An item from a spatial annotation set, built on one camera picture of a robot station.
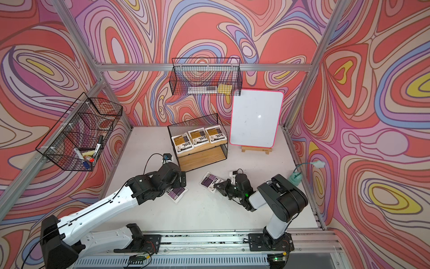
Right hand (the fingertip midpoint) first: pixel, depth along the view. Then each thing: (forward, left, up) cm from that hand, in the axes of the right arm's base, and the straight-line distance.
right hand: (214, 190), depth 88 cm
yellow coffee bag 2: (+20, +16, +17) cm, 31 cm away
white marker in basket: (+7, +58, +27) cm, 64 cm away
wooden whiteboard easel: (+26, -27, +1) cm, 38 cm away
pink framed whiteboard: (+34, -25, +20) cm, 47 cm away
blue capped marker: (+2, +54, +25) cm, 59 cm away
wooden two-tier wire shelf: (+22, +9, 0) cm, 24 cm away
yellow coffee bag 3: (+25, -2, +17) cm, 30 cm away
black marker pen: (+9, +47, +33) cm, 58 cm away
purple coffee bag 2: (+5, +3, +1) cm, 6 cm away
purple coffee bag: (-1, +20, 0) cm, 20 cm away
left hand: (+1, +16, +14) cm, 21 cm away
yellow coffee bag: (+24, +8, +16) cm, 30 cm away
